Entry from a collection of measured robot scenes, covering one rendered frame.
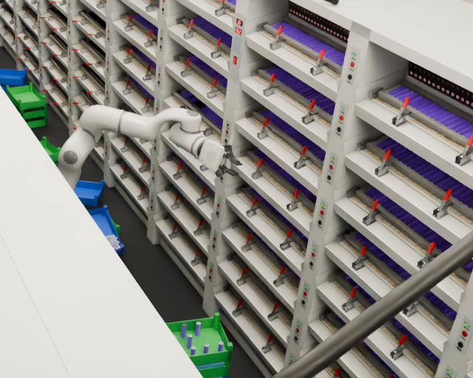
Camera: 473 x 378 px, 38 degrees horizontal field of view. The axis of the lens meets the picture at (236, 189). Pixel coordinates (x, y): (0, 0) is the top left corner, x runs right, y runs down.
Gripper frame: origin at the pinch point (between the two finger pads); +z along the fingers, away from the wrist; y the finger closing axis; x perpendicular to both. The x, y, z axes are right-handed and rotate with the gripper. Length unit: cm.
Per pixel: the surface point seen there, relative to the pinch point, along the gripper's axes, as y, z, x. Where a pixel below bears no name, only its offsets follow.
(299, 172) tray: 4.7, 15.4, 20.5
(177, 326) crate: -73, -1, 3
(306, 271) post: -30, 32, 25
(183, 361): 25, 93, -142
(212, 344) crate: -73, 15, 9
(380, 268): -10, 61, 17
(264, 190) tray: -13.0, -2.4, 31.9
